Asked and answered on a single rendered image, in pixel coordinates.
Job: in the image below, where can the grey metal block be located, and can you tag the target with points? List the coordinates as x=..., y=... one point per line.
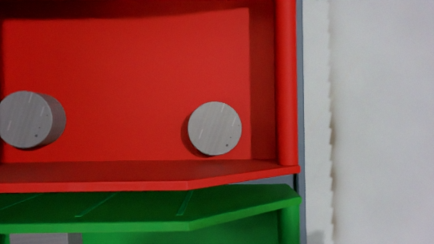
x=48, y=238

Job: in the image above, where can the green bin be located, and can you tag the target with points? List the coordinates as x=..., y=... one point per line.
x=224, y=214

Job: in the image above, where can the red open bin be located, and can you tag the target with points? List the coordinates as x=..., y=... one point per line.
x=129, y=74

